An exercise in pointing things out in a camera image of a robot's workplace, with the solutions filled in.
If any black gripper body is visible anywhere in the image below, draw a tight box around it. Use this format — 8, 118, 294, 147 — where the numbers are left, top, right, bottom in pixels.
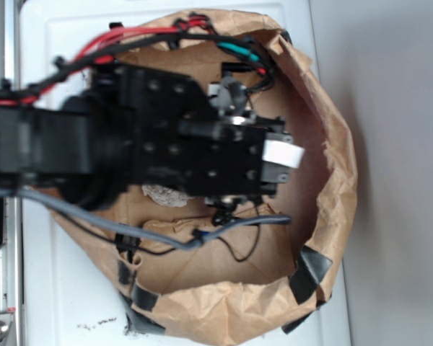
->
89, 64, 304, 203

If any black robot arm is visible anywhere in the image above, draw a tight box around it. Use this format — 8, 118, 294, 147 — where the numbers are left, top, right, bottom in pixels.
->
0, 64, 304, 210

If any crumpled white paper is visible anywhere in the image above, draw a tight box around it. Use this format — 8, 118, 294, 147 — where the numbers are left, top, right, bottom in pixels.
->
141, 185, 190, 208

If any white plastic bin lid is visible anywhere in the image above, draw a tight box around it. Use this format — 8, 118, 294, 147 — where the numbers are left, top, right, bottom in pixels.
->
19, 1, 351, 345

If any brown paper bag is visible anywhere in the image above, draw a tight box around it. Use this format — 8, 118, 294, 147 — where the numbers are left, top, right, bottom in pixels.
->
53, 9, 357, 345

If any red wire bundle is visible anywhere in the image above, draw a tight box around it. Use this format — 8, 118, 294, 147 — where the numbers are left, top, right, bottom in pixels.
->
0, 14, 217, 109

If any grey cable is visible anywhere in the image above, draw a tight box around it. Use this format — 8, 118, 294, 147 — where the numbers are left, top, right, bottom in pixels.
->
17, 189, 292, 252

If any aluminium rail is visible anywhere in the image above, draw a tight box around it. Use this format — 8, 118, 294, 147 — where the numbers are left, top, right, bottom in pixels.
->
0, 1, 25, 345

